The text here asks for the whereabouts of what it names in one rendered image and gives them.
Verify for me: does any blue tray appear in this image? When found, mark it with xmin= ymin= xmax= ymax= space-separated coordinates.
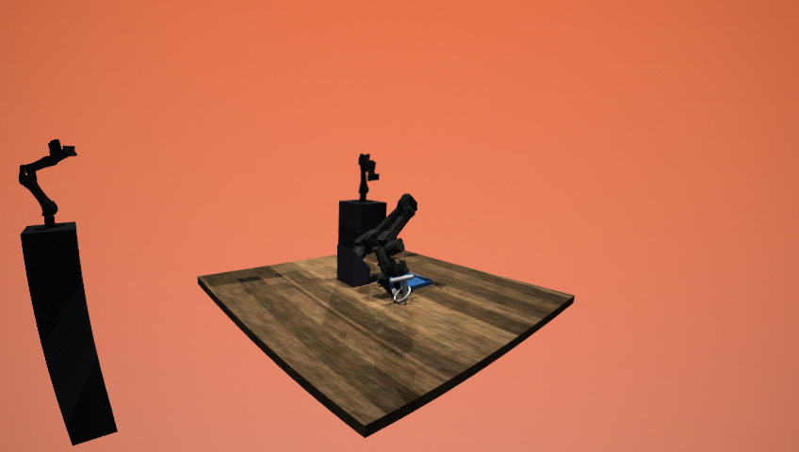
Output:
xmin=390 ymin=273 xmax=433 ymax=291

